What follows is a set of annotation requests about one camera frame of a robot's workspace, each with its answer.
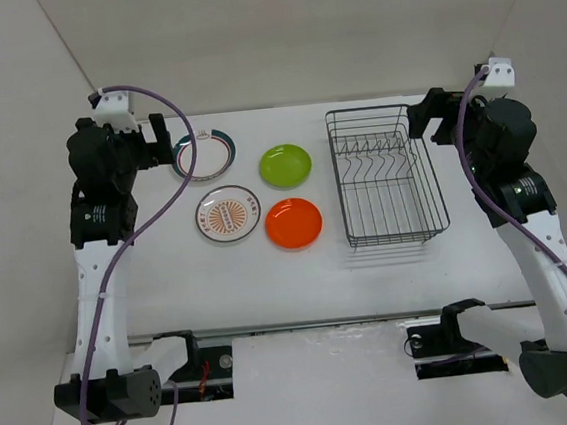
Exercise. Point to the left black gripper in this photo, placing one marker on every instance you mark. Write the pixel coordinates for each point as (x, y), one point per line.
(150, 156)

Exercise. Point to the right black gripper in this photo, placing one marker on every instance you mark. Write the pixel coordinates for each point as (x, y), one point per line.
(433, 106)

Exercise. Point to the green rimmed white plate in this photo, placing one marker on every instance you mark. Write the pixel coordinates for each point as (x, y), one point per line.
(216, 153)

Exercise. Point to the orange sunburst patterned plate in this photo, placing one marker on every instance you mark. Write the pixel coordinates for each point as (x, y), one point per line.
(228, 214)

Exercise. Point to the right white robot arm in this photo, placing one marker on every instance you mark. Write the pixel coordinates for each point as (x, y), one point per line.
(522, 210)

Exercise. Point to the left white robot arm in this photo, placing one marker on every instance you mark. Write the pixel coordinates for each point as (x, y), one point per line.
(105, 385)

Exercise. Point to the green plastic plate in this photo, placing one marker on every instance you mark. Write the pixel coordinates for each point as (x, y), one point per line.
(285, 166)

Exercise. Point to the orange plastic plate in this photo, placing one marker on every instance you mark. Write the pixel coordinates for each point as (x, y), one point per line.
(293, 223)

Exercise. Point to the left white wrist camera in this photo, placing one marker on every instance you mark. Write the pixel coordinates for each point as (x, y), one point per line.
(113, 109)

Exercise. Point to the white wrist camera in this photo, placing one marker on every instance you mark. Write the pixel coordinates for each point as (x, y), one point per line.
(497, 74)
(113, 109)

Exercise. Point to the grey wire dish rack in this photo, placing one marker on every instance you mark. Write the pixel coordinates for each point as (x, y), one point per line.
(387, 185)

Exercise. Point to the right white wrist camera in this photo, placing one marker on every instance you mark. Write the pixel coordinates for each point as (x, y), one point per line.
(497, 74)

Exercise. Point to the aluminium rail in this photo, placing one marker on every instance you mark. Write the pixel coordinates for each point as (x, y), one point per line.
(322, 323)

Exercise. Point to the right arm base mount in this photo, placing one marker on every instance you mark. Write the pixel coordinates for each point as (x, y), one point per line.
(437, 355)

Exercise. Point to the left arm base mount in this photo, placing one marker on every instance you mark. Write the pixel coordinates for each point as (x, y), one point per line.
(210, 377)

